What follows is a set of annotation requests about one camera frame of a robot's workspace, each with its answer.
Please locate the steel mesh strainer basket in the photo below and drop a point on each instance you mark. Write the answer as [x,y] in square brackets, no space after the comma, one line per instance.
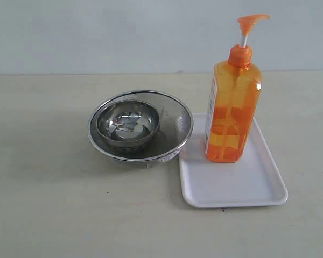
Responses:
[176,126]

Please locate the white rectangular plastic tray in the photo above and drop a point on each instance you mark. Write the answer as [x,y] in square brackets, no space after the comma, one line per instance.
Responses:
[254,180]

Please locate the small stainless steel bowl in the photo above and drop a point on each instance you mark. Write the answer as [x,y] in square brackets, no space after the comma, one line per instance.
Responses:
[126,124]

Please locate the orange dish soap pump bottle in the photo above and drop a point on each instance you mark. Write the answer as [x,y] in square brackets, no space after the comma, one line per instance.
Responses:
[233,98]

